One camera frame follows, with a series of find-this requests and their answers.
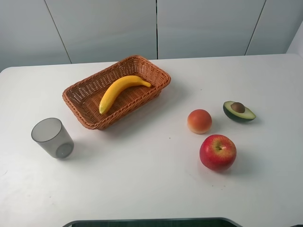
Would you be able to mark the yellow banana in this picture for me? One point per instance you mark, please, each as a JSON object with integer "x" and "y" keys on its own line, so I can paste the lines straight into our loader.
{"x": 116, "y": 88}

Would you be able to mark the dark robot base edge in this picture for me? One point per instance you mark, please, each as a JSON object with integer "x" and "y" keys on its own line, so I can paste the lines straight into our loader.
{"x": 162, "y": 222}

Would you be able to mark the brown wicker basket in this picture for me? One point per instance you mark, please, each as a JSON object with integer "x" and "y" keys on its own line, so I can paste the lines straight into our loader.
{"x": 83, "y": 98}

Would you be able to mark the orange peach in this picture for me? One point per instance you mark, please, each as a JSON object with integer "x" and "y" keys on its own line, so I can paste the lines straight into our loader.
{"x": 199, "y": 121}

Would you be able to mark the red apple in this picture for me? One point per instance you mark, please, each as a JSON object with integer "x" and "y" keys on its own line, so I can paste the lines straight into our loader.
{"x": 218, "y": 152}

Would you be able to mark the halved avocado with pit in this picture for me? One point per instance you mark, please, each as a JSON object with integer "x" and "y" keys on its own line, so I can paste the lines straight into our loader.
{"x": 236, "y": 111}

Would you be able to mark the grey translucent plastic cup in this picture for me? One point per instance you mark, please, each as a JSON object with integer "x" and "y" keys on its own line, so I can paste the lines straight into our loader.
{"x": 51, "y": 135}

